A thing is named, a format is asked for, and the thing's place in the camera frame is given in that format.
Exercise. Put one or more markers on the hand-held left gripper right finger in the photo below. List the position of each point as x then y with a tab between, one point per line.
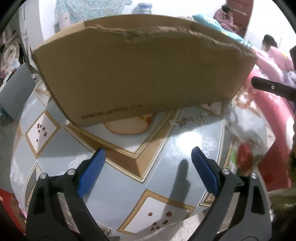
205	171

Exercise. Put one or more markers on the blue water dispenser bottle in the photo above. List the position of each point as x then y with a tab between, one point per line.
143	8

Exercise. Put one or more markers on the pile of clothes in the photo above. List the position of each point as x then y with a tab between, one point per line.
9	55

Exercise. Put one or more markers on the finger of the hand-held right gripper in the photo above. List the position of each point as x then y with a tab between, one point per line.
272	87

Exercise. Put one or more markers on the grey storage box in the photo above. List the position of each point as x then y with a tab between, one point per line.
16	90

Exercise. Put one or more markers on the red bag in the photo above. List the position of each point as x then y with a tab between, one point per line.
9	206

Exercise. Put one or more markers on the pink floral blanket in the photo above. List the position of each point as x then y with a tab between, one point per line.
275	115

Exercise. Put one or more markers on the green patterned cloth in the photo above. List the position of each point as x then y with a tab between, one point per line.
282	201

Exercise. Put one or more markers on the brown wooden door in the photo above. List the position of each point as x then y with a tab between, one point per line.
240	14

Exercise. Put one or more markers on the floral cloth wall hanging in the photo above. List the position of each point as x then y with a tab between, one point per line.
92	9

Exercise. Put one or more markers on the fruit print tablecloth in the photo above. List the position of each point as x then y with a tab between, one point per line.
161	150

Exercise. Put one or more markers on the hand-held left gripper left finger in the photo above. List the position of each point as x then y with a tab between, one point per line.
91	171

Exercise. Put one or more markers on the brown cardboard box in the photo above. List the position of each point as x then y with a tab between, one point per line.
138	74

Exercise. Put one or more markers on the white tall cylinder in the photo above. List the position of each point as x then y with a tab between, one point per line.
64	20

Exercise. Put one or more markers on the blue cartoon pillow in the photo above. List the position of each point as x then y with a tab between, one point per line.
212	22

